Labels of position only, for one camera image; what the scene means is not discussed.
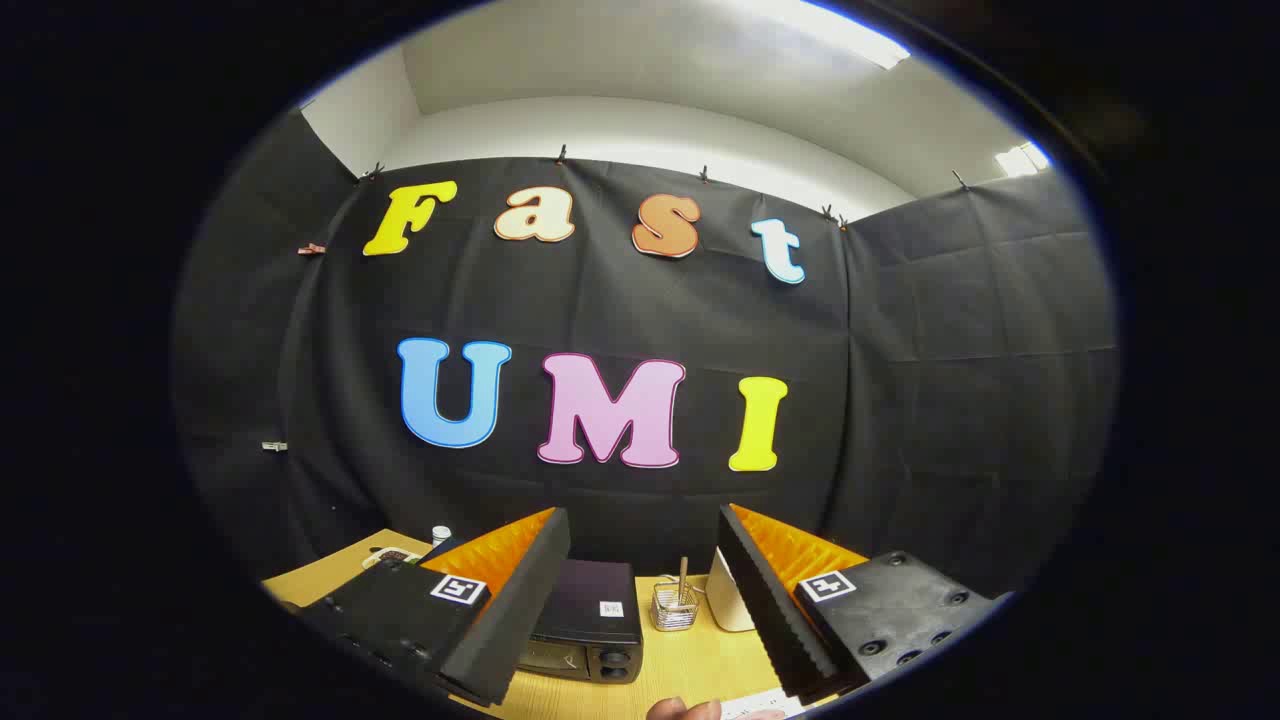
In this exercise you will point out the black toaster oven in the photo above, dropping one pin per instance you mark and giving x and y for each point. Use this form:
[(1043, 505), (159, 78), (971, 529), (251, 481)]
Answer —
[(590, 600)]

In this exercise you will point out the small ceiling light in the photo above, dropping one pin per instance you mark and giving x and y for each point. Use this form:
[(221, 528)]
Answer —
[(1020, 160)]

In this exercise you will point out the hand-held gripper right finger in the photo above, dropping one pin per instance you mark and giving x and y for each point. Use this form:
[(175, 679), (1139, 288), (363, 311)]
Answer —
[(770, 610)]

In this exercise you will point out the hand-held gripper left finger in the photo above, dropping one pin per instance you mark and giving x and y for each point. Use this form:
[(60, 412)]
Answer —
[(520, 610)]

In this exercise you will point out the wooden stick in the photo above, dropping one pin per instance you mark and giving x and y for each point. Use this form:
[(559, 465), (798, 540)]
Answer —
[(683, 580)]

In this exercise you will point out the white toaster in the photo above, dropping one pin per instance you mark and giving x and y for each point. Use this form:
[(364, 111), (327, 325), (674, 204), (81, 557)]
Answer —
[(725, 600)]

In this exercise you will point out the small white-edged device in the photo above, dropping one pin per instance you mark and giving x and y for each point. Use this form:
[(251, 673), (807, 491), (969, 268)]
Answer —
[(392, 557)]

